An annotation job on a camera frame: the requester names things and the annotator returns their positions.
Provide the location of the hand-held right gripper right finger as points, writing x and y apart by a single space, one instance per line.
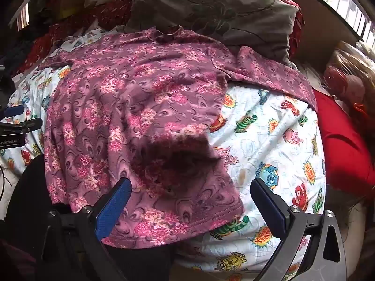
271 210

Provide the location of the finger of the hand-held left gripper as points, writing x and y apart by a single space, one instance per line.
12 111
26 124

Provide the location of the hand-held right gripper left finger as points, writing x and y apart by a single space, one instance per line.
114 206

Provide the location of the purple floral shirt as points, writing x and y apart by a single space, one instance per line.
131 93

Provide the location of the black cloth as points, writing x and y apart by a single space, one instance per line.
29 181

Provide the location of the cartoon printed bed sheet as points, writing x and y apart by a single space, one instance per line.
263 140

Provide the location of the plain red pillow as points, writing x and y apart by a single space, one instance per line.
342 146

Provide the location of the red patterned cloth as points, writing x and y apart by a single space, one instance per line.
111 8

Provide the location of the stuffed doll in plastic bag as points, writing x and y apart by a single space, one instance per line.
351 64

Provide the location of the olive grey pillow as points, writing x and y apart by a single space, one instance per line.
219 11

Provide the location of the window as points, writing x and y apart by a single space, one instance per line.
354 14

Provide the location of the wooden bed frame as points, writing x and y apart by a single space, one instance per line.
322 35

